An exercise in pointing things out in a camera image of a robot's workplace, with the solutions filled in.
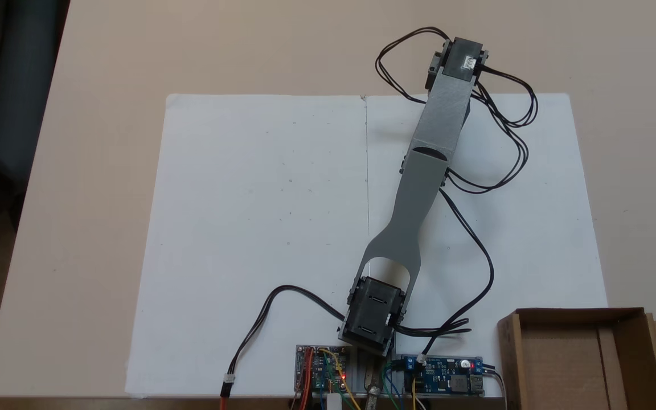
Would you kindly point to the dark grey office chair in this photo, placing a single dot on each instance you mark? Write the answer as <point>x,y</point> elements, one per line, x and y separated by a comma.
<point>15,68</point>

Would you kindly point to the white plug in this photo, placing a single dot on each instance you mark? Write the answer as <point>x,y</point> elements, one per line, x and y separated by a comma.
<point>333,402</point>

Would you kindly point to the motor controller circuit board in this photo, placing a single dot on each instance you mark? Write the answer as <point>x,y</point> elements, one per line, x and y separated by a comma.
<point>319,373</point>

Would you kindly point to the brown cardboard box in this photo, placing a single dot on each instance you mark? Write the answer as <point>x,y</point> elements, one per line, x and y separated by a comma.
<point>567,364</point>

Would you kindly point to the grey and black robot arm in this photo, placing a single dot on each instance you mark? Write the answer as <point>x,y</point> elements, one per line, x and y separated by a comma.
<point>416,199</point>

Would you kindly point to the blue power converter board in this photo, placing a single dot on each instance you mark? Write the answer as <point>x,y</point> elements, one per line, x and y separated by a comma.
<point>453,378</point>

